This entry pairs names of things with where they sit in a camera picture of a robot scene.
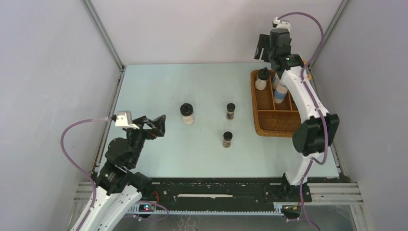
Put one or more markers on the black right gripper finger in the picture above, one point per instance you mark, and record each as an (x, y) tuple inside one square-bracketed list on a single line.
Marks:
[(259, 48), (266, 48)]

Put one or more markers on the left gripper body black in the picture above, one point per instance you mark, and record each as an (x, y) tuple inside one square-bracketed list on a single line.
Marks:
[(139, 136)]

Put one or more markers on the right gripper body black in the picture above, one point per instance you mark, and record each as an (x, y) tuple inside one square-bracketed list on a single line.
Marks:
[(271, 56)]

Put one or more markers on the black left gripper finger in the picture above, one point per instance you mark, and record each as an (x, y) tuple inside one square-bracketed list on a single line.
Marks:
[(141, 120), (158, 126)]

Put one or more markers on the large black-lid jar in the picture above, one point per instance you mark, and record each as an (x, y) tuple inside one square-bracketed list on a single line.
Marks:
[(262, 78)]

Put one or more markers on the blue-label silver-lid jar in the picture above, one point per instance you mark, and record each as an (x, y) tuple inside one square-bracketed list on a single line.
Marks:
[(280, 91), (275, 81)]

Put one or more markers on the black-spout-lid jar white beads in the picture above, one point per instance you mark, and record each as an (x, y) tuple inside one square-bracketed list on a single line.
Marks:
[(187, 113)]

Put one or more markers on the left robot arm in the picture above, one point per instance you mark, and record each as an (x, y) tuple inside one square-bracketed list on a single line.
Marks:
[(116, 188)]

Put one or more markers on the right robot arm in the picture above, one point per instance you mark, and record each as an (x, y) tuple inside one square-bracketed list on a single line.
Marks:
[(318, 127)]

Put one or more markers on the small black-lid spice jar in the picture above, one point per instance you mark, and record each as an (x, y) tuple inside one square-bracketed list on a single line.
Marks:
[(230, 111)]

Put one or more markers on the wicker divided basket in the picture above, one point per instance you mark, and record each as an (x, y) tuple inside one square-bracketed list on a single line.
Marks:
[(273, 119)]

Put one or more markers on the front black-lid spice jar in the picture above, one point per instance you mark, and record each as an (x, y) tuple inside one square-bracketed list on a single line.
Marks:
[(227, 138)]

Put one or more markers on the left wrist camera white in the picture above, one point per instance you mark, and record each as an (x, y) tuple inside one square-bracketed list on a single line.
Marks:
[(123, 119)]

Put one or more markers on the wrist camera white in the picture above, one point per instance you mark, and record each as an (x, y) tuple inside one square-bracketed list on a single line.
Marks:
[(123, 119), (279, 23)]

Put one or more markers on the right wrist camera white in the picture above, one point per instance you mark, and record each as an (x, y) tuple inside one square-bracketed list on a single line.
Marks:
[(279, 23)]

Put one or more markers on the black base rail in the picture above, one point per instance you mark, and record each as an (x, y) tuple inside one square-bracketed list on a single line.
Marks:
[(224, 194)]

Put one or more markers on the aluminium corner frame right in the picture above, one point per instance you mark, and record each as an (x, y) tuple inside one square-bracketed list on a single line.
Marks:
[(330, 29)]

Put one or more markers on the aluminium corner frame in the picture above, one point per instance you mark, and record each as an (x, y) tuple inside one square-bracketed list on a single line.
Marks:
[(330, 29), (96, 20)]

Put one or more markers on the aluminium corner frame left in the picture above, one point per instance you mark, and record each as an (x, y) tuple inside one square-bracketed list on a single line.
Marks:
[(96, 20)]

